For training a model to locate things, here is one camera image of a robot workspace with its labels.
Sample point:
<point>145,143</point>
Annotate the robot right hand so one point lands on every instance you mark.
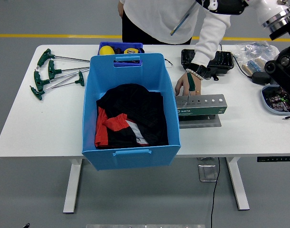
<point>266,8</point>

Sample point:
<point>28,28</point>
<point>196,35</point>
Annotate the person's left hand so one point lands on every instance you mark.
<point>182,85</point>

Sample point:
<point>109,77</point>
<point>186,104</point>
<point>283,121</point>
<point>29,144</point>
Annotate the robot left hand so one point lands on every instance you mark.
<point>26,225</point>

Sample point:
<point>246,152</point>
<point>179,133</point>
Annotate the person's right hand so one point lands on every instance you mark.
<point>121,8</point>

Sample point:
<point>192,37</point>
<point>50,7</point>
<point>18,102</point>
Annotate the green grey hex key rack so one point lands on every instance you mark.
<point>202,111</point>

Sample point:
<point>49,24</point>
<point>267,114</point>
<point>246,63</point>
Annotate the light blue storage box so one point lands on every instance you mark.
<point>126,73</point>

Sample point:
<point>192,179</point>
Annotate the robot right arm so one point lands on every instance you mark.
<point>283,71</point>

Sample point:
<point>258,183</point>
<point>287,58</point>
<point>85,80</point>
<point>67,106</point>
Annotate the person's left forearm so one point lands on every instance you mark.
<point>211,38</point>

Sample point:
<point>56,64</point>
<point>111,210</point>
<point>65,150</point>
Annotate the dark blue plastic bin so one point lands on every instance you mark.
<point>121,44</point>

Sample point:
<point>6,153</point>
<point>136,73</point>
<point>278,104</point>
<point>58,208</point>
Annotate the person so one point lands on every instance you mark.
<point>159,19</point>

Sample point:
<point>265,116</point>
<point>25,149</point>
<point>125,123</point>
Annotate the clear bag of blue parts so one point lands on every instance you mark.
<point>254,48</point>

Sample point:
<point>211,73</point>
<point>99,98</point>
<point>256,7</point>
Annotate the small dark round object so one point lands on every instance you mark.
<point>118,51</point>

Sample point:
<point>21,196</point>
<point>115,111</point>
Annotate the yellow tape measure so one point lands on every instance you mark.
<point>130,50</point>

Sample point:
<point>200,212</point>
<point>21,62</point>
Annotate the yellow ball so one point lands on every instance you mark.
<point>106,50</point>

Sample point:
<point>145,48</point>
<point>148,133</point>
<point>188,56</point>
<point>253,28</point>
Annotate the black plastic tray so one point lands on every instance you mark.
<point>224,60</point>

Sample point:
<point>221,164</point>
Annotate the black and red clothing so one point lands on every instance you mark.
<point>135,109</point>

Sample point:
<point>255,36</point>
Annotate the tan blue resistor strip pack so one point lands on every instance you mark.
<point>250,66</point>

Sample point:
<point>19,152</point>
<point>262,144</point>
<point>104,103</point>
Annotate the white table leg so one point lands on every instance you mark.
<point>72,185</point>
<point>237,185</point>

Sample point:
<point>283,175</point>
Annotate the light blue bowl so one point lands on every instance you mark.
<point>263,96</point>

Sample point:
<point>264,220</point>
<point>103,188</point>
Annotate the metal floor plate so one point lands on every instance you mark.
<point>207,173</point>

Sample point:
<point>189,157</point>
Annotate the dark electronic parts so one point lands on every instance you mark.
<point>277,101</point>

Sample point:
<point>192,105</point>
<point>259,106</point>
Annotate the black table control panel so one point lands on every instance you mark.
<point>274,159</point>

